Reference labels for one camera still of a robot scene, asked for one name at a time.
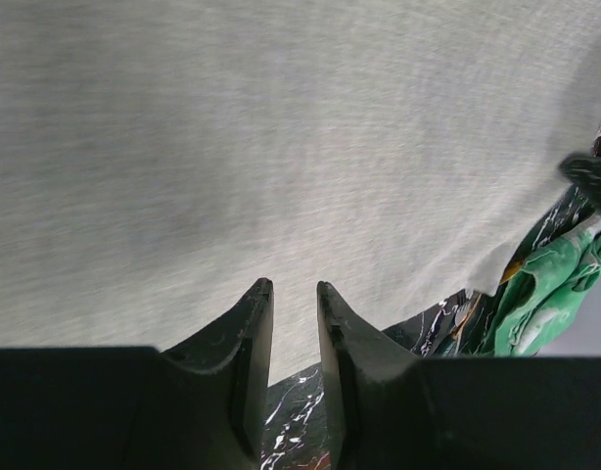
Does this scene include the grey cloth napkin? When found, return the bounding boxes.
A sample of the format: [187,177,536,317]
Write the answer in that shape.
[0,1,601,381]

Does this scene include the silver fork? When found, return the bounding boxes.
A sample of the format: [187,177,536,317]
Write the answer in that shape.
[454,299,477,328]

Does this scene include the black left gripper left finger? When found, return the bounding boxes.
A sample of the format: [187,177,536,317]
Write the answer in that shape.
[0,278,274,469]

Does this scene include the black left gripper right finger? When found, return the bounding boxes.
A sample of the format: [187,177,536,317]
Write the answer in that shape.
[317,282,601,469]

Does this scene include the black marbled table mat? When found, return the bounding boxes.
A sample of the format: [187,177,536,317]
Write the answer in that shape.
[258,97,601,470]

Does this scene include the green white tie-dye cloth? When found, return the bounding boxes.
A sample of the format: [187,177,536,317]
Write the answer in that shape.
[477,213,601,356]

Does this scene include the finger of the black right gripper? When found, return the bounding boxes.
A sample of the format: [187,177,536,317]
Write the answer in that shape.
[559,154,601,212]

